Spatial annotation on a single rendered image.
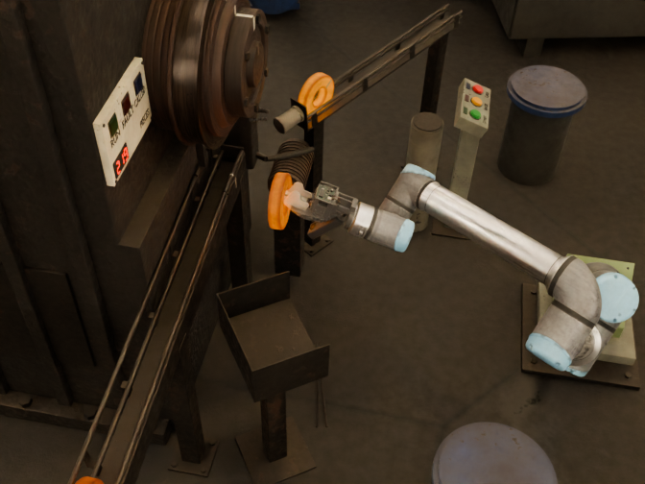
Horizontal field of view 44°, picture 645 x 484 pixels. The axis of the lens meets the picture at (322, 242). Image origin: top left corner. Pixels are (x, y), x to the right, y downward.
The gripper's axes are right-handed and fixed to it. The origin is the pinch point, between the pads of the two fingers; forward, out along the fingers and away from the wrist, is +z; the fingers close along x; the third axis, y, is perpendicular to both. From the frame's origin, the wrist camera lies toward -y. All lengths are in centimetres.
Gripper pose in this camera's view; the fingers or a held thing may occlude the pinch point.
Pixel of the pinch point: (280, 196)
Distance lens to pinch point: 215.9
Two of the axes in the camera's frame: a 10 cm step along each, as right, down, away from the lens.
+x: -1.9, 7.0, -6.8
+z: -9.4, -3.4, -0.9
